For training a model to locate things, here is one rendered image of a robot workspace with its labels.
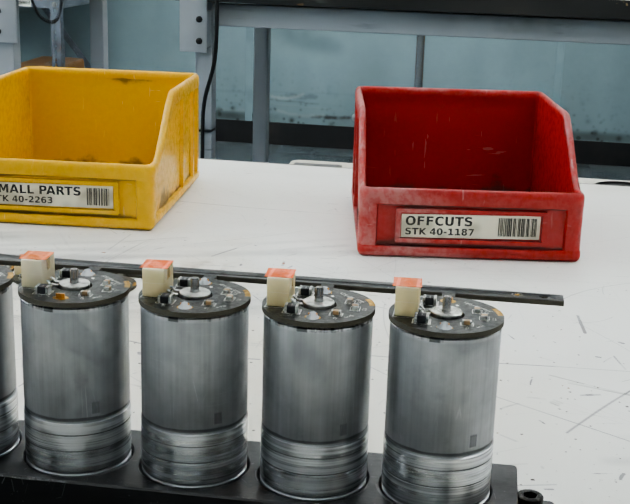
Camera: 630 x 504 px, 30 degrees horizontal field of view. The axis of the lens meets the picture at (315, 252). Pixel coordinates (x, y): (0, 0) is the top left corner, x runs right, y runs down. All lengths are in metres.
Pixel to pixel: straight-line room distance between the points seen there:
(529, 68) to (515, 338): 4.24
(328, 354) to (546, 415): 0.13
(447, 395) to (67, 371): 0.08
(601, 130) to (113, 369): 4.46
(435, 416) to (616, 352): 0.18
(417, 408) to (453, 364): 0.01
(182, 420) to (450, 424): 0.06
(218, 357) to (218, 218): 0.33
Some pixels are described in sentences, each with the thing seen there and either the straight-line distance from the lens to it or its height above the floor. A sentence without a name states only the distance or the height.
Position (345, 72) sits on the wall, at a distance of 4.71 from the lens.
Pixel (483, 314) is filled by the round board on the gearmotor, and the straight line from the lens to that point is 0.25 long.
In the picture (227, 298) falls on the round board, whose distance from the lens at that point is 0.26.
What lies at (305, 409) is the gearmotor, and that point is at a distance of 0.25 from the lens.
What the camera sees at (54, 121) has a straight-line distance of 0.68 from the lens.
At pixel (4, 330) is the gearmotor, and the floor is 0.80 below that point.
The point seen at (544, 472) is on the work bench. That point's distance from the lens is 0.33.
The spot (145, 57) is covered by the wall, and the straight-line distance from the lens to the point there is 4.89.
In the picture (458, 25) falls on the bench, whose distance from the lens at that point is 2.58.
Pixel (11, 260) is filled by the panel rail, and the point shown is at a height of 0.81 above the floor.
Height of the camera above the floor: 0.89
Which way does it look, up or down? 16 degrees down
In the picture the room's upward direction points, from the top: 2 degrees clockwise
